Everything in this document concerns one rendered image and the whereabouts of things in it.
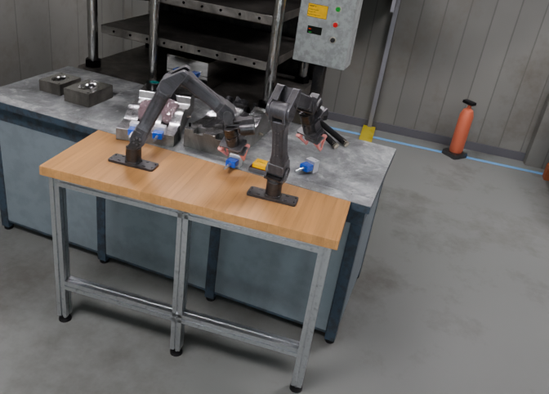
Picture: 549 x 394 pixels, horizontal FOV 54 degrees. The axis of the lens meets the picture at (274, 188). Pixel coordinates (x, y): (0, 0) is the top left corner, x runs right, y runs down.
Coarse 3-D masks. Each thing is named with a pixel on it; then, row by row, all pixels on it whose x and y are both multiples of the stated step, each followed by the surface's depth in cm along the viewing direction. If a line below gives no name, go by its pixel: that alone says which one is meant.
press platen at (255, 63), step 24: (120, 24) 335; (144, 24) 344; (168, 24) 353; (192, 24) 363; (216, 24) 373; (192, 48) 314; (216, 48) 313; (240, 48) 321; (264, 48) 329; (288, 48) 337
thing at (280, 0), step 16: (96, 0) 318; (96, 16) 322; (96, 32) 326; (272, 32) 287; (96, 48) 331; (272, 48) 290; (96, 64) 333; (272, 64) 294; (304, 64) 358; (272, 80) 298; (304, 80) 362
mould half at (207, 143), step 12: (240, 108) 262; (204, 120) 253; (264, 120) 262; (192, 132) 240; (204, 132) 239; (216, 132) 241; (264, 132) 268; (192, 144) 243; (204, 144) 241; (216, 144) 238; (252, 144) 255; (228, 156) 239
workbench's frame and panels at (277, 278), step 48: (0, 144) 281; (48, 144) 270; (0, 192) 296; (48, 192) 283; (96, 240) 285; (144, 240) 274; (192, 240) 263; (240, 240) 253; (240, 288) 264; (288, 288) 254; (336, 288) 245
